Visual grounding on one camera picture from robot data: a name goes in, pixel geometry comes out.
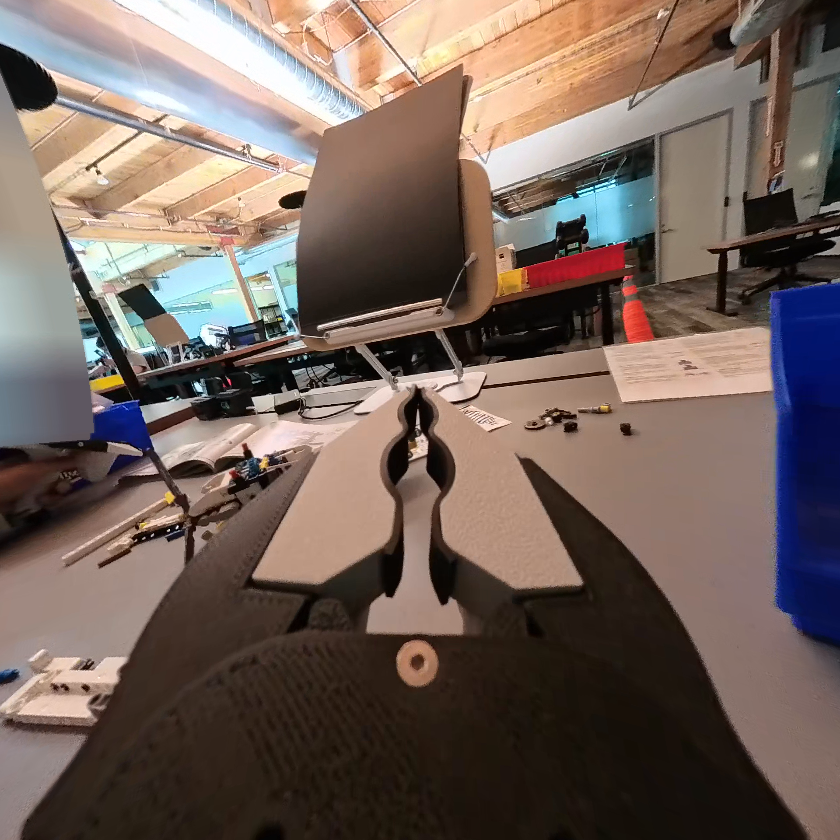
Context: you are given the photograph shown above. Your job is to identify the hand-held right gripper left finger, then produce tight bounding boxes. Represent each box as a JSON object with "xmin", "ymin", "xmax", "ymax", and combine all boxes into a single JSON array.
[{"xmin": 251, "ymin": 386, "xmax": 421, "ymax": 599}]

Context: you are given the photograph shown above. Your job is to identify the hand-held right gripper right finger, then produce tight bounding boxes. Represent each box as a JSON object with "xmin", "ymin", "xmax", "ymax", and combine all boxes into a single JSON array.
[{"xmin": 420, "ymin": 386, "xmax": 585, "ymax": 603}]

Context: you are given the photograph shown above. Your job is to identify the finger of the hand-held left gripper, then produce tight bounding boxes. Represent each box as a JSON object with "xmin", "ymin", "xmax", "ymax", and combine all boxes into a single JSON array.
[{"xmin": 77, "ymin": 441, "xmax": 144, "ymax": 478}]

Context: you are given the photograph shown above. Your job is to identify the long white lego beam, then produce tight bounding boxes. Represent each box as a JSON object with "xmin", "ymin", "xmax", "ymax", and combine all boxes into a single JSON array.
[{"xmin": 62, "ymin": 491, "xmax": 191, "ymax": 568}]

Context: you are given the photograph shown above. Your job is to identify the white lego assembly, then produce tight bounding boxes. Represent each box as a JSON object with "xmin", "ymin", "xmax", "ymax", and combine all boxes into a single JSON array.
[{"xmin": 0, "ymin": 648, "xmax": 127, "ymax": 728}]

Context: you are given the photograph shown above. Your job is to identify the small blue bin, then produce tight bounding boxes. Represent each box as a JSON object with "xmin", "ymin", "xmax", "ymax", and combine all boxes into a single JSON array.
[{"xmin": 92, "ymin": 400, "xmax": 153, "ymax": 475}]

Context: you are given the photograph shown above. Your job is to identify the printed sticker sheet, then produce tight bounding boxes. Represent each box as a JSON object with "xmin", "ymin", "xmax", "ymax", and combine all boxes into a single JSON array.
[{"xmin": 458, "ymin": 405, "xmax": 513, "ymax": 434}]

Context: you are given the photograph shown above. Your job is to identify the open instruction booklet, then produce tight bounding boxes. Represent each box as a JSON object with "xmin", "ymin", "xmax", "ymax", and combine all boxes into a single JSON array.
[{"xmin": 141, "ymin": 420, "xmax": 358, "ymax": 479}]

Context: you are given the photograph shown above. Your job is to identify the black boxes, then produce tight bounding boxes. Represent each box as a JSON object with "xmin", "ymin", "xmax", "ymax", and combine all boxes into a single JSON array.
[{"xmin": 190, "ymin": 390, "xmax": 256, "ymax": 421}]

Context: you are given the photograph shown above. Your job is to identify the dark wooden desk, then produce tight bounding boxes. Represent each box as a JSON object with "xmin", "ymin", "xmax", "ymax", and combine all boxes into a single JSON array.
[{"xmin": 489, "ymin": 266, "xmax": 636, "ymax": 345}]

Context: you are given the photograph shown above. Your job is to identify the orange traffic cone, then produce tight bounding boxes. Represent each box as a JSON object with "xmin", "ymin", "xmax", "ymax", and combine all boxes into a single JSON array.
[{"xmin": 620, "ymin": 276, "xmax": 656, "ymax": 343}]

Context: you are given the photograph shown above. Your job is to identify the white printed paper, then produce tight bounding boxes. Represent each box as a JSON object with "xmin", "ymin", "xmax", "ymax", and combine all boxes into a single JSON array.
[{"xmin": 602, "ymin": 327, "xmax": 775, "ymax": 404}]

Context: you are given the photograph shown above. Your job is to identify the beige book stand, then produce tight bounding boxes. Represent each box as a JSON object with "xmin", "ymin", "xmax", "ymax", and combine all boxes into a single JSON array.
[{"xmin": 298, "ymin": 159, "xmax": 494, "ymax": 416}]

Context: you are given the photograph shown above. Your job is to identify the red bin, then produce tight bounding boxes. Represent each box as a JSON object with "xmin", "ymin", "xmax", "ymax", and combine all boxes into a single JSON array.
[{"xmin": 525, "ymin": 243, "xmax": 627, "ymax": 290}]

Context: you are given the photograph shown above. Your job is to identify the black sheet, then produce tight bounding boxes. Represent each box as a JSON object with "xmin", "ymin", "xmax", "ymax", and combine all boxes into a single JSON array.
[{"xmin": 297, "ymin": 63, "xmax": 468, "ymax": 337}]

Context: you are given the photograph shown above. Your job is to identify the large blue bin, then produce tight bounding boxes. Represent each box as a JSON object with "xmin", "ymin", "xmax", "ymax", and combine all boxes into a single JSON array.
[{"xmin": 769, "ymin": 284, "xmax": 840, "ymax": 641}]

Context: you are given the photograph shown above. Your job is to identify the grey door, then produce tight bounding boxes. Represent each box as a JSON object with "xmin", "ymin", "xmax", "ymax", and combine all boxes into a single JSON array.
[{"xmin": 658, "ymin": 112, "xmax": 731, "ymax": 284}]

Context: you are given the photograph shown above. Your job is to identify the wooden desk with black legs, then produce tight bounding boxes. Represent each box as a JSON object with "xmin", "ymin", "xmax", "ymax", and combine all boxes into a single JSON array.
[{"xmin": 707, "ymin": 218, "xmax": 840, "ymax": 315}]

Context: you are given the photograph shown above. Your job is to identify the black office chair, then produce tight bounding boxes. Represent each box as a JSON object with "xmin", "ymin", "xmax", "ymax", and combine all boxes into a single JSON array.
[{"xmin": 740, "ymin": 188, "xmax": 836, "ymax": 304}]

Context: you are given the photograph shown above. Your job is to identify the black cable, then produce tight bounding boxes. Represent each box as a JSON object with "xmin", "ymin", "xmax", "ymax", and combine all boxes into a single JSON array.
[{"xmin": 298, "ymin": 394, "xmax": 395, "ymax": 421}]

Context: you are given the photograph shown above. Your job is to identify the silver ventilation duct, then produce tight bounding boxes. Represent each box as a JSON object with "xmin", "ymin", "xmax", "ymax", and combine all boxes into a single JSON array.
[{"xmin": 217, "ymin": 0, "xmax": 368, "ymax": 119}]

